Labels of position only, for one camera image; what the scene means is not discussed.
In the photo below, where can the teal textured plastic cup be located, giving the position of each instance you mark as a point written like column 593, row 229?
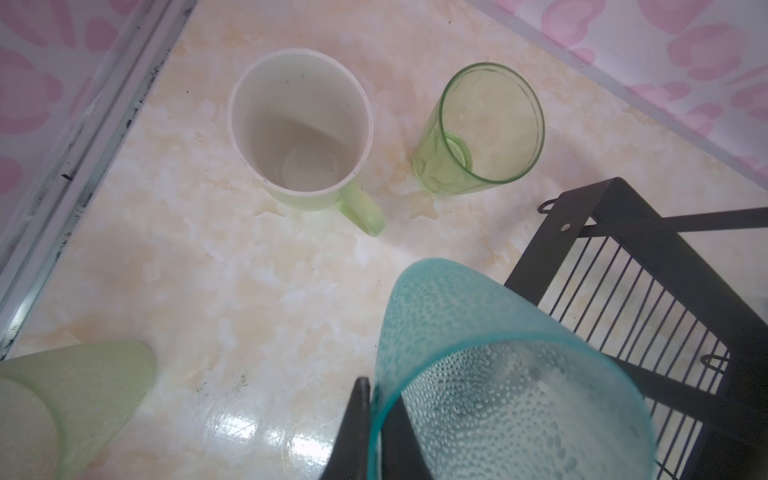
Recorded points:
column 494, row 388

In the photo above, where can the white mug green handle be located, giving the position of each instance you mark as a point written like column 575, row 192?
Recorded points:
column 303, row 124

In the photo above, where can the black wire dish rack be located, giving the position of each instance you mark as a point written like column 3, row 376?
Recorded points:
column 621, row 277

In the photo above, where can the pale green frosted cup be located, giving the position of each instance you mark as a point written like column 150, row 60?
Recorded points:
column 60, row 408

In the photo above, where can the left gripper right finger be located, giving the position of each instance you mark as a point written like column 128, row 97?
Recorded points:
column 401, row 456

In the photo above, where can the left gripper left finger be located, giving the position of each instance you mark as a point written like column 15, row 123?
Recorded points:
column 349, row 455

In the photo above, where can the light green transparent cup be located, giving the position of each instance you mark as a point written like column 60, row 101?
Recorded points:
column 486, row 130

